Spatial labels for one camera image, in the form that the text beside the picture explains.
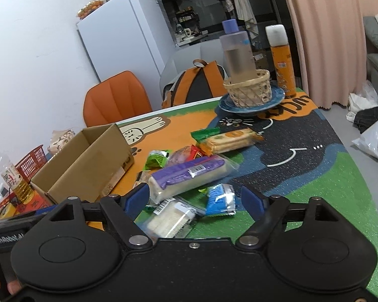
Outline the white fridge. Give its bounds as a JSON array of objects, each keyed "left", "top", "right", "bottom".
[{"left": 76, "top": 0, "right": 177, "bottom": 84}]

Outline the light green snack packet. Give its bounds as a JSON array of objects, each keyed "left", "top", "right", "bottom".
[{"left": 145, "top": 149, "right": 171, "bottom": 171}]

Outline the brown cardboard box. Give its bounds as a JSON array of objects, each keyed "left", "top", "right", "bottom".
[{"left": 30, "top": 123, "right": 135, "bottom": 204}]

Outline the clear white snack packet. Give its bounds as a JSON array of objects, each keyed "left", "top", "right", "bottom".
[{"left": 142, "top": 197, "right": 197, "bottom": 239}]

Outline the clear bottle with purple cap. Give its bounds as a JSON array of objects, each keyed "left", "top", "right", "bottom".
[{"left": 219, "top": 19, "right": 256, "bottom": 84}]

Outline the patterned tissue pack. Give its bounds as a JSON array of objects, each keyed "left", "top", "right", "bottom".
[{"left": 47, "top": 128, "right": 76, "bottom": 155}]

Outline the black cloth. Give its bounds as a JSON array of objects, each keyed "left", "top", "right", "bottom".
[{"left": 354, "top": 105, "right": 378, "bottom": 133}]

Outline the white plastic bag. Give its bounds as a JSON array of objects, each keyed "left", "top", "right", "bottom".
[
  {"left": 347, "top": 82, "right": 378, "bottom": 122},
  {"left": 352, "top": 110, "right": 378, "bottom": 162}
]

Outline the orange cracker packet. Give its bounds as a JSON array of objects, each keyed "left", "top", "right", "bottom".
[{"left": 198, "top": 128, "right": 265, "bottom": 156}]

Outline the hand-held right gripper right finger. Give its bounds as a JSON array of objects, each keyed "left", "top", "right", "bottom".
[{"left": 234, "top": 186, "right": 351, "bottom": 249}]

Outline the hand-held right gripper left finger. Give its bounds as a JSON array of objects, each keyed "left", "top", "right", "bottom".
[{"left": 46, "top": 184, "right": 154, "bottom": 250}]

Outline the blue snack packet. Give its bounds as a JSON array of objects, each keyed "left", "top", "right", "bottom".
[{"left": 205, "top": 183, "right": 237, "bottom": 216}]

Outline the red box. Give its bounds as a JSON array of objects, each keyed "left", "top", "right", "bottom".
[{"left": 0, "top": 192, "right": 55, "bottom": 217}]

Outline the dark green snack packet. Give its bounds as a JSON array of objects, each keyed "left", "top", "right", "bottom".
[{"left": 191, "top": 127, "right": 221, "bottom": 142}]

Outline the cooking oil bottle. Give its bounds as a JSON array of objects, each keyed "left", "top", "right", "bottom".
[{"left": 0, "top": 145, "right": 35, "bottom": 203}]

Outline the red plastic basket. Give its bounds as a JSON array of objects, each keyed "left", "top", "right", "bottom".
[{"left": 14, "top": 145, "right": 48, "bottom": 183}]

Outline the printed table mat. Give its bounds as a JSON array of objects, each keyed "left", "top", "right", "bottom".
[{"left": 44, "top": 86, "right": 378, "bottom": 293}]

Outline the pink curtain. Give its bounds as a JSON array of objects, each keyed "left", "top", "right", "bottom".
[{"left": 283, "top": 0, "right": 367, "bottom": 109}]

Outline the small red snack packet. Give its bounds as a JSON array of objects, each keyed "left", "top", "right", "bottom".
[{"left": 189, "top": 145, "right": 208, "bottom": 161}]

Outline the blue plate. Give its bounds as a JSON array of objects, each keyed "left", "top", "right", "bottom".
[{"left": 219, "top": 83, "right": 286, "bottom": 114}]

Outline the woven bamboo basket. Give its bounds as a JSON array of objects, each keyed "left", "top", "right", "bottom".
[{"left": 224, "top": 69, "right": 273, "bottom": 108}]

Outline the orange spray can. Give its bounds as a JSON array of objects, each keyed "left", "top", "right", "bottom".
[{"left": 265, "top": 24, "right": 297, "bottom": 99}]

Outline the orange chair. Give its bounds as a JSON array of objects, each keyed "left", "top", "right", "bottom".
[{"left": 83, "top": 71, "right": 153, "bottom": 127}]

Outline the long purple snack packet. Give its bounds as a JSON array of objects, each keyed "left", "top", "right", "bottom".
[{"left": 148, "top": 155, "right": 240, "bottom": 204}]

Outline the orange and grey backpack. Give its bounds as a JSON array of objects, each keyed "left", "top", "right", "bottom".
[{"left": 162, "top": 59, "right": 226, "bottom": 109}]

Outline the bag of oranges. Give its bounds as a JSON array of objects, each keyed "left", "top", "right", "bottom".
[{"left": 76, "top": 0, "right": 104, "bottom": 18}]

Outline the round purple snack packet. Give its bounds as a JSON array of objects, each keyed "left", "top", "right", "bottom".
[{"left": 167, "top": 146, "right": 196, "bottom": 166}]

